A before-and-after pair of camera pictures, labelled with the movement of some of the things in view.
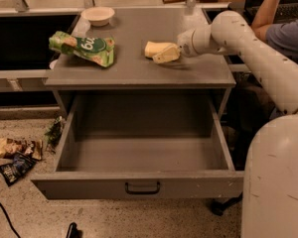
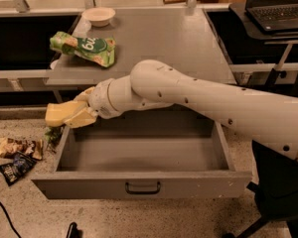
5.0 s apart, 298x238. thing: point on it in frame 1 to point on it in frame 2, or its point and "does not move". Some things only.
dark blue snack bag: [20, 165] does not move
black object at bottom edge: [74, 232] does not move
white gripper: [188, 44] to [99, 100]
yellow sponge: [152, 49] to [57, 113]
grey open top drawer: [142, 147] does not move
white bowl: [97, 16] does not move
